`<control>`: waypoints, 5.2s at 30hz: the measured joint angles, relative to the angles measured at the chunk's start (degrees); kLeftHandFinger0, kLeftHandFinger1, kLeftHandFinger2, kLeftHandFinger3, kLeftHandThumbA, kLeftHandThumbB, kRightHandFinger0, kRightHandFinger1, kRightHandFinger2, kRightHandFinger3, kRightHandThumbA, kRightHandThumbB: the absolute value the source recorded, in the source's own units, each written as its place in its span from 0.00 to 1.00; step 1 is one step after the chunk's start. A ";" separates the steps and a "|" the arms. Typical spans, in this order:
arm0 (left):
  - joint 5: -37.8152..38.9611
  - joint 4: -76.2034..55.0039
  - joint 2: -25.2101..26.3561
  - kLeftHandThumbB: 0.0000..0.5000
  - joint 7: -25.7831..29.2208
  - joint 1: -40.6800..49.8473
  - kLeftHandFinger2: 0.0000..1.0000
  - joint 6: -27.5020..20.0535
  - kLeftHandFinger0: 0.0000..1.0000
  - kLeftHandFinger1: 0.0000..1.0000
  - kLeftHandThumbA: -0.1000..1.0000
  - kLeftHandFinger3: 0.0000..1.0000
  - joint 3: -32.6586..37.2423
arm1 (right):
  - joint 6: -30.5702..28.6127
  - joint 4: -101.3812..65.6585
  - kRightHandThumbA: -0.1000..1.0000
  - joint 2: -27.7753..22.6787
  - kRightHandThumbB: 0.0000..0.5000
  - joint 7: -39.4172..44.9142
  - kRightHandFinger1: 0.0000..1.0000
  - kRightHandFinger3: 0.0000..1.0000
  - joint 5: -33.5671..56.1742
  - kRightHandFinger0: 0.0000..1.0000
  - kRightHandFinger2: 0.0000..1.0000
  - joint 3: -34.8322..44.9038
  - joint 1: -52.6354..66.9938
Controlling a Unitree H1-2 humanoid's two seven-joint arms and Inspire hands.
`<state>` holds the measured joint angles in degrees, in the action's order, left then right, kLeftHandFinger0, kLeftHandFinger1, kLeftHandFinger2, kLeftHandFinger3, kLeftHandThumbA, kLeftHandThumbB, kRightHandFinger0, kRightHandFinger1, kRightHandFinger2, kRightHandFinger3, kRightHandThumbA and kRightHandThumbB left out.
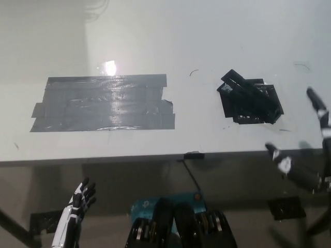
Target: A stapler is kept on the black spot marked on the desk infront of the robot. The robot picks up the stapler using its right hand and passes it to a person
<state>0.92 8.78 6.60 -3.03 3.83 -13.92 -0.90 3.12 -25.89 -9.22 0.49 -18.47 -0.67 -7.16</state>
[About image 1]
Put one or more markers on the black stapler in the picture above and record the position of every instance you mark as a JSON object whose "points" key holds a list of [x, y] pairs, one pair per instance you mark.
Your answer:
{"points": [[248, 96]]}

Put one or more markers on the black floor tape patch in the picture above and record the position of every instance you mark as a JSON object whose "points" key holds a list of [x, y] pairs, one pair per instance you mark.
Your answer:
{"points": [[287, 208], [44, 222]]}

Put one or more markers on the black table leg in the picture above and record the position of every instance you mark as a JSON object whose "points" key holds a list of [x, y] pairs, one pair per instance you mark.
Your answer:
{"points": [[15, 227]]}

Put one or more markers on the grey duct tape patch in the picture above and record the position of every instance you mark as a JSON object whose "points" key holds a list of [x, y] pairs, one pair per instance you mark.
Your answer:
{"points": [[103, 103]]}

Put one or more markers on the black tape spot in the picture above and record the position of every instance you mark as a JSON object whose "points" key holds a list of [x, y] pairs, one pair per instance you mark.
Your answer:
{"points": [[228, 108]]}

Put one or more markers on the black robot torso teal top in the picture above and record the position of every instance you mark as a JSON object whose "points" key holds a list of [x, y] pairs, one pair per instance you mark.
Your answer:
{"points": [[181, 222]]}

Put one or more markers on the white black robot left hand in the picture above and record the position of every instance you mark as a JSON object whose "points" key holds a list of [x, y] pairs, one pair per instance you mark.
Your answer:
{"points": [[67, 217]]}

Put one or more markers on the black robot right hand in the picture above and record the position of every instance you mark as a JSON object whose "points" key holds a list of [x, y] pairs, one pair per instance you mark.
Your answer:
{"points": [[300, 173]]}

